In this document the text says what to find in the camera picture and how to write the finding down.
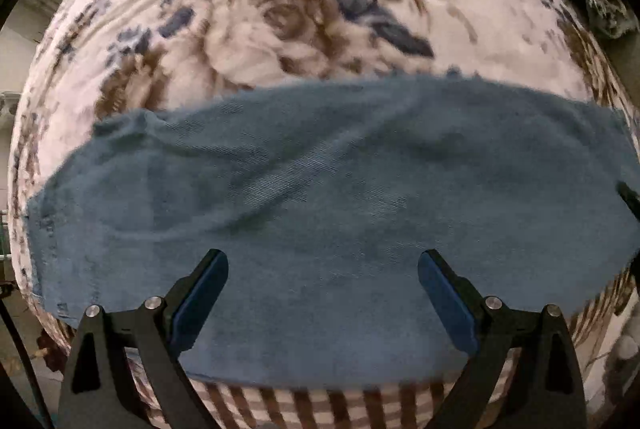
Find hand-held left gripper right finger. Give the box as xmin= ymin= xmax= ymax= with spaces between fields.
xmin=417 ymin=249 xmax=588 ymax=429

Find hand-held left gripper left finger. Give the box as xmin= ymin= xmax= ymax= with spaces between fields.
xmin=58 ymin=248 xmax=230 ymax=429

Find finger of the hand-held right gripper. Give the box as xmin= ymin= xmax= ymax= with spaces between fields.
xmin=616 ymin=182 xmax=640 ymax=222

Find blue denim pants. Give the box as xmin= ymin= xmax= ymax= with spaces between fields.
xmin=26 ymin=76 xmax=640 ymax=391

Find checkered bed sheet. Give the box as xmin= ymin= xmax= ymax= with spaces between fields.
xmin=127 ymin=259 xmax=640 ymax=429

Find floral printed blanket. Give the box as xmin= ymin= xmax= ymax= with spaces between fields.
xmin=7 ymin=0 xmax=640 ymax=360

